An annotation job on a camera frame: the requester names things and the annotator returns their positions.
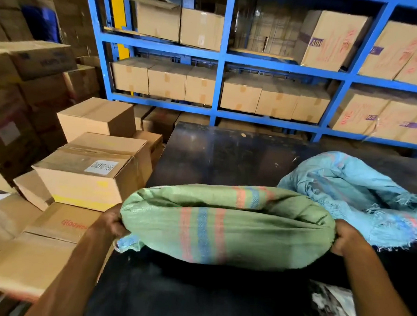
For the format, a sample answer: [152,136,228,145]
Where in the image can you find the person's left hand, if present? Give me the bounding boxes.
[94,202,133,242]

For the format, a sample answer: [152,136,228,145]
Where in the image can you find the person's right hand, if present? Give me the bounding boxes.
[330,218,374,259]

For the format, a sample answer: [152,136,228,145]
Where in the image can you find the blue woven sack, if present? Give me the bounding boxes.
[275,149,417,252]

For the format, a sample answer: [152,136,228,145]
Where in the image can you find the green woven sack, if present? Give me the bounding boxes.
[113,179,339,274]

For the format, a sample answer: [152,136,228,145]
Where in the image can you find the person's left forearm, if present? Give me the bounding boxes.
[24,220,123,316]

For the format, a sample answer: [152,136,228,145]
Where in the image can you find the person's right forearm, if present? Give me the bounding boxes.
[339,237,417,316]

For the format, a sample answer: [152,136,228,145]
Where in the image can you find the pile of brown cardboard boxes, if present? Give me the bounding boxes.
[0,0,171,312]

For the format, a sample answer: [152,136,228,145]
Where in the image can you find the rows of plain taped boxes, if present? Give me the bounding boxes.
[108,0,336,125]

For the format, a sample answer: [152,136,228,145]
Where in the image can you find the blue metal shelf rack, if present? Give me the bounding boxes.
[77,0,417,159]

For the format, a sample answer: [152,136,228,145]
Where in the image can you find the flat cardboard sheet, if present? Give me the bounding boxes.
[228,48,296,61]

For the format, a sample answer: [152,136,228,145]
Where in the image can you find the yellow vertical post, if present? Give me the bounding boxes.
[106,0,133,61]

